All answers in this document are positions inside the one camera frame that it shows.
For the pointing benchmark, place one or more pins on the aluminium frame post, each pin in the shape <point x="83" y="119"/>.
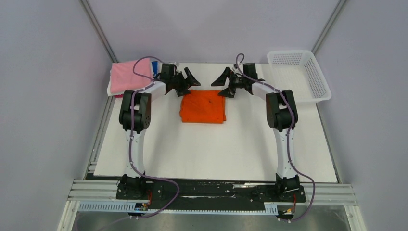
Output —
<point x="98" y="29"/>
<point x="329" y="24"/>

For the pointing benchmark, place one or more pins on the orange t shirt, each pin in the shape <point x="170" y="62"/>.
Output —
<point x="203" y="106"/>

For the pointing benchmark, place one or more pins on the aluminium frame post left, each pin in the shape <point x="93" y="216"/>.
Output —
<point x="98" y="29"/>

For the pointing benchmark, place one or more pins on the white folded t shirt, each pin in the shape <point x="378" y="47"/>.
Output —
<point x="116" y="87"/>

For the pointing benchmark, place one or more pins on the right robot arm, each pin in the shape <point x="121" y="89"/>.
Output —
<point x="281" y="118"/>

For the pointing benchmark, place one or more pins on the aluminium frame post right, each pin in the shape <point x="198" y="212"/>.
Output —
<point x="329" y="24"/>

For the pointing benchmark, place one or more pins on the pink folded t shirt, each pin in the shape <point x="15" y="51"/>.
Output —
<point x="136" y="78"/>

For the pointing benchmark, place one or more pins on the blue folded t shirt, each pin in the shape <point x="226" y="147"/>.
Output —
<point x="154" y="68"/>

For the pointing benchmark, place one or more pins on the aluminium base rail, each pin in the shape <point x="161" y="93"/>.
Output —
<point x="100" y="195"/>

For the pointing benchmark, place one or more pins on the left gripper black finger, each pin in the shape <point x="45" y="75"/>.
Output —
<point x="190" y="80"/>
<point x="182" y="92"/>

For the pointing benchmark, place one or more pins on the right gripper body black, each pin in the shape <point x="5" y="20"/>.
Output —
<point x="238" y="82"/>

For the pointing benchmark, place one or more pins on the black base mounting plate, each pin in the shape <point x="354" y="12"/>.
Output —
<point x="187" y="194"/>

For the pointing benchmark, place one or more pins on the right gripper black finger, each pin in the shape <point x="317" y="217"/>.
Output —
<point x="220" y="81"/>
<point x="227" y="92"/>

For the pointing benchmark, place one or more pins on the white plastic basket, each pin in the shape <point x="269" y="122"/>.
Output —
<point x="299" y="71"/>

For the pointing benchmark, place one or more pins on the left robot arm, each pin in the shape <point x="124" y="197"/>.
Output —
<point x="135" y="116"/>

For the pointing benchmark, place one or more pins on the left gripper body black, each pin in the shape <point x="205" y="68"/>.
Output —
<point x="178" y="81"/>

